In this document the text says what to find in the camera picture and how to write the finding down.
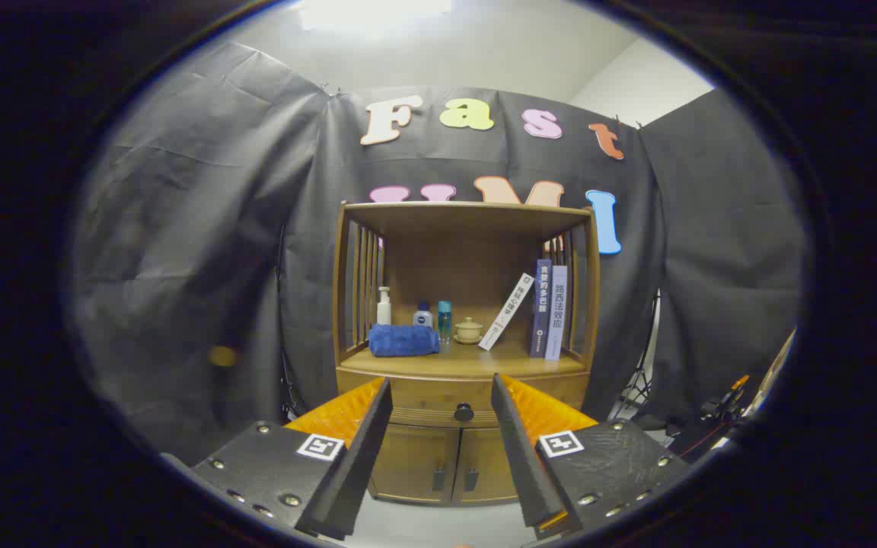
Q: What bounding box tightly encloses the lavender book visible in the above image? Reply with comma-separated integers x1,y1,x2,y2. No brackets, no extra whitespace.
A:
545,265,569,361

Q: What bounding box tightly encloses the wooden cabinet door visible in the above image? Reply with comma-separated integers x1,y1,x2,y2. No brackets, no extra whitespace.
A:
451,426,519,505
368,424,461,505

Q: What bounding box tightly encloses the wooden cabinet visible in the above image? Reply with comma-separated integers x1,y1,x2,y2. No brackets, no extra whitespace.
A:
332,200,601,507

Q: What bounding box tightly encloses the ceiling light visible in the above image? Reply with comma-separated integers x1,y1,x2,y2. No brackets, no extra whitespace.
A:
298,0,454,31

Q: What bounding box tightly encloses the wooden countertop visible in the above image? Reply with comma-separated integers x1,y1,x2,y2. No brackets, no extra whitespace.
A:
343,339,588,378

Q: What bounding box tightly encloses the wooden drawer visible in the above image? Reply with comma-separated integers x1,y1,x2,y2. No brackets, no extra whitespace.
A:
337,369,590,429

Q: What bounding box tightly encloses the black light stand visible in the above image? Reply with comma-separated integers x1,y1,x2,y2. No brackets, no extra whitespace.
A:
610,289,664,423

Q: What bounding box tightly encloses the white book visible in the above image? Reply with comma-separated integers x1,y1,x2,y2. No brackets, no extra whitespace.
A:
478,272,535,352

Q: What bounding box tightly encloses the orange and black tool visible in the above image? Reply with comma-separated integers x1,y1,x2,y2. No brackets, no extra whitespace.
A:
701,374,751,419

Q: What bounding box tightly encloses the dark blue book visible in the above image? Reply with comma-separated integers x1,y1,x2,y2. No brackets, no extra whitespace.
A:
530,259,553,358

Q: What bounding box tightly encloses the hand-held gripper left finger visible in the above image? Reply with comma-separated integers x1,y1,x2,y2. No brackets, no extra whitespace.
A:
191,377,394,541

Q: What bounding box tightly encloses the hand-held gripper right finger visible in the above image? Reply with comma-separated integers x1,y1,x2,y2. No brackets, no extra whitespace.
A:
490,373,690,537

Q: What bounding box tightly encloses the blue rolled towel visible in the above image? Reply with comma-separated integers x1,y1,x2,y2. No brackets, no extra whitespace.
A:
368,324,441,357

